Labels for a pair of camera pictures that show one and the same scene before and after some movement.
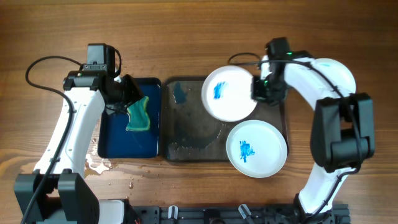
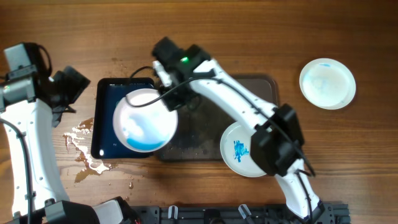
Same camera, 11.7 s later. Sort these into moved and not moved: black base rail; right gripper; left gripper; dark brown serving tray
Moved: right gripper; left gripper
Not moved: dark brown serving tray; black base rail
